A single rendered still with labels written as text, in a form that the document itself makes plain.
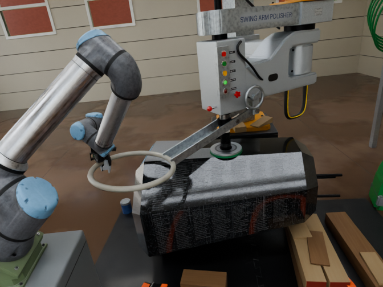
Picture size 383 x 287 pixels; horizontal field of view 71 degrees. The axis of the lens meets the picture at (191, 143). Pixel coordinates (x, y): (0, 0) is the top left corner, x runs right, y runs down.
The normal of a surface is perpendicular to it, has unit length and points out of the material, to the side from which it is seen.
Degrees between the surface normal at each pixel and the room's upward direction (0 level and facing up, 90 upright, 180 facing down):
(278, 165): 45
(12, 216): 78
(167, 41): 90
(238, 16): 90
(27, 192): 51
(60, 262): 0
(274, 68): 90
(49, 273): 0
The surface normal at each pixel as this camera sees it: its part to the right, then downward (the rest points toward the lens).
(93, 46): -0.02, 0.01
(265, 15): 0.49, 0.29
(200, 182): -0.11, -0.37
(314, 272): -0.10, -0.92
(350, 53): 0.04, 0.39
